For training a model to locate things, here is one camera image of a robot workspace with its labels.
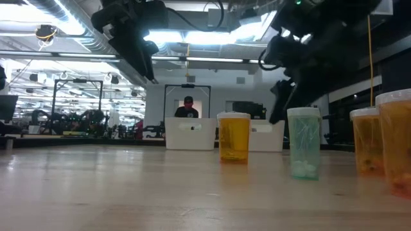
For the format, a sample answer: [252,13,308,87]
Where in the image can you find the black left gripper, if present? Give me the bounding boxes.
[91,0,170,85]

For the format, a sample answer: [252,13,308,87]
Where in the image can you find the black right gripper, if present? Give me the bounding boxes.
[262,30,362,125]

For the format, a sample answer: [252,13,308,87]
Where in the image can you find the teal medicine bottle white cap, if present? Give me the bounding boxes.
[286,107,322,180]

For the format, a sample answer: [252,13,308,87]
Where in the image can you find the white plastic bin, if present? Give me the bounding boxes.
[164,117,218,151]
[249,119,286,153]

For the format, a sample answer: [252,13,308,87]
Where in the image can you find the amber medicine bottle white cap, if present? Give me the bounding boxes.
[349,107,385,178]
[216,111,252,165]

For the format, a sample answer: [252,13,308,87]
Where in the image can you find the large amber medicine bottle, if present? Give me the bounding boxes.
[375,89,411,199]

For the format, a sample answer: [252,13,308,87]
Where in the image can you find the black background equipment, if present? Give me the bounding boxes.
[232,100,268,120]

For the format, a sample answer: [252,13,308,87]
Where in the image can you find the long ceiling light bar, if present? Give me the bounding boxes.
[0,50,267,65]

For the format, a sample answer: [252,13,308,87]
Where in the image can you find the person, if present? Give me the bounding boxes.
[174,96,200,119]

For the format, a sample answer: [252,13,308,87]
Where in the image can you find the black ceiling dome fixture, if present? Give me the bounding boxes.
[35,24,58,43]

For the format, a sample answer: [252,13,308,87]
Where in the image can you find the dark computer monitor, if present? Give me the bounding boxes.
[0,94,19,123]

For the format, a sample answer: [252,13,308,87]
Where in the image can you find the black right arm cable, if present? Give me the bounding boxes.
[258,48,282,72]

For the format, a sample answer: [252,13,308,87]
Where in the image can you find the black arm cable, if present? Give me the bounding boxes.
[166,0,225,33]
[258,48,282,72]

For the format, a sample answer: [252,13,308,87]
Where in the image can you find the black gantry frame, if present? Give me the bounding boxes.
[51,78,104,135]
[163,83,212,119]

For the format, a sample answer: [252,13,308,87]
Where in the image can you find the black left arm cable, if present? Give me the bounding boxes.
[166,0,225,33]

